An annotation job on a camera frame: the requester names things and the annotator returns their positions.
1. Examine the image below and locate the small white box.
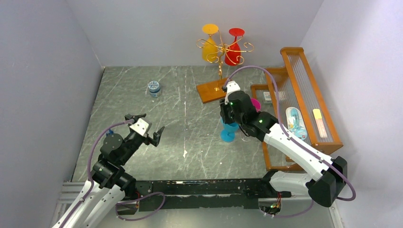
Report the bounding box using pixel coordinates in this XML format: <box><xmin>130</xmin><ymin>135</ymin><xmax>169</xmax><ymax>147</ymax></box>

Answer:
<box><xmin>263</xmin><ymin>91</ymin><xmax>272</xmax><ymax>104</ymax></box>

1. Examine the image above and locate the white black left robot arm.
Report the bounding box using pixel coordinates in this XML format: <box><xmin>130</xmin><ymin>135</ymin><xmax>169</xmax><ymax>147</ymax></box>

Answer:
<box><xmin>54</xmin><ymin>114</ymin><xmax>166</xmax><ymax>228</ymax></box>

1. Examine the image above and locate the clear wine glass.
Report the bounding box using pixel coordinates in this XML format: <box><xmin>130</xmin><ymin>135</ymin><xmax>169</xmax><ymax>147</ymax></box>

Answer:
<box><xmin>240</xmin><ymin>132</ymin><xmax>251</xmax><ymax>142</ymax></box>

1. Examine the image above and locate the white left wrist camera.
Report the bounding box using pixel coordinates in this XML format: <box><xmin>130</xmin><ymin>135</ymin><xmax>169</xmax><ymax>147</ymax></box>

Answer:
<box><xmin>129</xmin><ymin>117</ymin><xmax>152</xmax><ymax>137</ymax></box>

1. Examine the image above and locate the dark blue wine glass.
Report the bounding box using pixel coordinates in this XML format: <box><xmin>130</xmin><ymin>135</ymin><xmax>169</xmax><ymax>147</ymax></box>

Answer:
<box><xmin>220</xmin><ymin>119</ymin><xmax>239</xmax><ymax>143</ymax></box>

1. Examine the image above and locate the pink wine glass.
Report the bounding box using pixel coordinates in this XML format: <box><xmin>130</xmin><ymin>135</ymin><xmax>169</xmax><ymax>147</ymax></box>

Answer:
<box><xmin>250</xmin><ymin>98</ymin><xmax>261</xmax><ymax>112</ymax></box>

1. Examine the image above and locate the blue blister pack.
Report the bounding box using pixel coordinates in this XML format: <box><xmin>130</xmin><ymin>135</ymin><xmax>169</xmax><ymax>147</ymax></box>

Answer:
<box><xmin>285</xmin><ymin>107</ymin><xmax>308</xmax><ymax>140</ymax></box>

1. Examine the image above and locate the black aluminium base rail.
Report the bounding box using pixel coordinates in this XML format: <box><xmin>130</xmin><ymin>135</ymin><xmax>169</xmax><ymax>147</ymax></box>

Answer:
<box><xmin>129</xmin><ymin>179</ymin><xmax>308</xmax><ymax>212</ymax></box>

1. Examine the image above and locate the yellow wine glass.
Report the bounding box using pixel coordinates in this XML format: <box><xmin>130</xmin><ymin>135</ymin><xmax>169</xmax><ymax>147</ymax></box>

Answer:
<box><xmin>202</xmin><ymin>24</ymin><xmax>219</xmax><ymax>63</ymax></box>

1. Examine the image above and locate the yellow orange marker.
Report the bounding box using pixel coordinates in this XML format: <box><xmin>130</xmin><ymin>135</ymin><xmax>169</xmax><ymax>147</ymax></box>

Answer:
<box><xmin>313</xmin><ymin>109</ymin><xmax>327</xmax><ymax>138</ymax></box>

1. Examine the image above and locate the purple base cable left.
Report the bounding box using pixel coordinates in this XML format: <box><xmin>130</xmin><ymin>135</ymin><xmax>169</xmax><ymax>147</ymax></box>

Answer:
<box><xmin>115</xmin><ymin>191</ymin><xmax>166</xmax><ymax>221</ymax></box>

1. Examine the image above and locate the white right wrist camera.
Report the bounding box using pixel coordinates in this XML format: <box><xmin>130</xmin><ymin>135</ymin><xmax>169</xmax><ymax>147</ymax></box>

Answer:
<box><xmin>222</xmin><ymin>81</ymin><xmax>240</xmax><ymax>105</ymax></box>

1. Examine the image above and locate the red wine glass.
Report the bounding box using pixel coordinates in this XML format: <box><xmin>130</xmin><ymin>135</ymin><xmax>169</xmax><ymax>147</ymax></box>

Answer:
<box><xmin>224</xmin><ymin>28</ymin><xmax>245</xmax><ymax>66</ymax></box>

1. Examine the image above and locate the wooden rack base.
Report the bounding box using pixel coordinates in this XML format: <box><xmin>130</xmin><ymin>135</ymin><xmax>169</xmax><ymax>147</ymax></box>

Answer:
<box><xmin>196</xmin><ymin>78</ymin><xmax>227</xmax><ymax>104</ymax></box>

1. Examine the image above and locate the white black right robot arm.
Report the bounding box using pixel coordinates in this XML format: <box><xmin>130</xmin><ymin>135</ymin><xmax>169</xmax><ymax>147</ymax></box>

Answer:
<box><xmin>220</xmin><ymin>89</ymin><xmax>347</xmax><ymax>208</ymax></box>

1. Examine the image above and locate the gold wire glass rack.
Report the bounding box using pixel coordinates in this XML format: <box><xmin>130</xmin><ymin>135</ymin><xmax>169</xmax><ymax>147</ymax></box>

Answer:
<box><xmin>196</xmin><ymin>37</ymin><xmax>254</xmax><ymax>79</ymax></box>

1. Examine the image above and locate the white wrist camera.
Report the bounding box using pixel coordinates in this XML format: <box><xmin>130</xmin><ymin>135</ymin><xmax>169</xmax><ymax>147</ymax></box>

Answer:
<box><xmin>129</xmin><ymin>117</ymin><xmax>152</xmax><ymax>137</ymax></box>
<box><xmin>222</xmin><ymin>81</ymin><xmax>240</xmax><ymax>105</ymax></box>

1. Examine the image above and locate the blue cleaning gel jar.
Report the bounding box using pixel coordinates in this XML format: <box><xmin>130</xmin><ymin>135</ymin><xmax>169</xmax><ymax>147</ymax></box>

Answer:
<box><xmin>147</xmin><ymin>81</ymin><xmax>161</xmax><ymax>97</ymax></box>

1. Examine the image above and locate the wooden tiered shelf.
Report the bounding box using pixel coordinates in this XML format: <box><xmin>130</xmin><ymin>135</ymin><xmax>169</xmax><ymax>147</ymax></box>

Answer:
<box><xmin>250</xmin><ymin>47</ymin><xmax>343</xmax><ymax>155</ymax></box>

